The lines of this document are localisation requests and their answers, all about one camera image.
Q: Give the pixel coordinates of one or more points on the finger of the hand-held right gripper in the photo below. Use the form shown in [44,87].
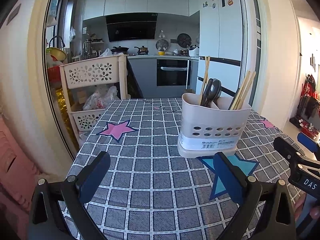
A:
[308,141]
[282,145]

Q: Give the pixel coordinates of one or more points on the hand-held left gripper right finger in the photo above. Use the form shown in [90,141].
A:
[227,177]

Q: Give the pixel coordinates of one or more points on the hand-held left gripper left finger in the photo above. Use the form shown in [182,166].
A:
[95,177]

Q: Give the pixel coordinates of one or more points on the white plastic utensil holder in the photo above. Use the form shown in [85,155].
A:
[212,122]

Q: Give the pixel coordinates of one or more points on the set of wooden chopsticks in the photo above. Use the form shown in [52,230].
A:
[206,66]

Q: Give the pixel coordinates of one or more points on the person's right hand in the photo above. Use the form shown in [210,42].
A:
[315,212]

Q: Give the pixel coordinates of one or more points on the grey checked tablecloth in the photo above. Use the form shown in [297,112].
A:
[150,155]

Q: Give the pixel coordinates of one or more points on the gold foil decoration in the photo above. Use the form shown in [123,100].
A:
[62,107]

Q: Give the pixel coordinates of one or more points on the red and white plastic bag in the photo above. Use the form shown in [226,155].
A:
[100,98]

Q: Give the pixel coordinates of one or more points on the pink plastic stool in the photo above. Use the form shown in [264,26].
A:
[12,155]

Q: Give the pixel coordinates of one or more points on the cardboard box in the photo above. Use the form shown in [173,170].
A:
[189,92]

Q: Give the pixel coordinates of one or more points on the black leaning panel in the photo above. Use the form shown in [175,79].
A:
[133,80]

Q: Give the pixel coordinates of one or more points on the cream floral storage rack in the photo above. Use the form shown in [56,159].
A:
[87,72]

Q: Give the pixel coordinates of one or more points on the red bucket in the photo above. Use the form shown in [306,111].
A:
[55,74]

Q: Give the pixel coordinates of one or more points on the black built-in oven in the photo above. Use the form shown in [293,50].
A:
[172,77]

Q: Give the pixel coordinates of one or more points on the grey base cabinets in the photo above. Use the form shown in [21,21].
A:
[147,75]

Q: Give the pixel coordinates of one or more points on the white rice cooker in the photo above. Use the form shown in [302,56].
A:
[193,51]

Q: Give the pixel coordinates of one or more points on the yellow basin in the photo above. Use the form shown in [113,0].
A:
[56,53]

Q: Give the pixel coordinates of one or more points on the metal kettle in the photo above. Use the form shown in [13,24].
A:
[87,47]

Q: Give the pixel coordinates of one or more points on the black wok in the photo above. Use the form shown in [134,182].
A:
[120,49]

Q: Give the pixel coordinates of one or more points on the white refrigerator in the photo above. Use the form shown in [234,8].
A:
[217,30]

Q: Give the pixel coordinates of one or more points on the small metal pot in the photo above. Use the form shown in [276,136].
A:
[184,52]

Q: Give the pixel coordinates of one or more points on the copper pot with lid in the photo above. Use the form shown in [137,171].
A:
[143,50]

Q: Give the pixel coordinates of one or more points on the dark round hanging pan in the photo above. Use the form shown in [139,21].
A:
[184,40]

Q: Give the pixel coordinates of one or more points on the metal kitchen faucet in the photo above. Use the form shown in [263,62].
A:
[56,38]

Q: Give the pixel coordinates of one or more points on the grey round hanging rack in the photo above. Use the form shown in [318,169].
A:
[162,44]

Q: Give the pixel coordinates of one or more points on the black range hood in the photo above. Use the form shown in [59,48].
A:
[130,28]

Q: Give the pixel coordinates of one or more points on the white upper cabinets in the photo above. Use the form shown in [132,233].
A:
[125,2]

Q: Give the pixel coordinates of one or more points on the red wall decorations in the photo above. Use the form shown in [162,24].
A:
[311,95]

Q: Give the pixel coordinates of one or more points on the grey wall switch plate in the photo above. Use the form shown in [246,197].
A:
[13,14]

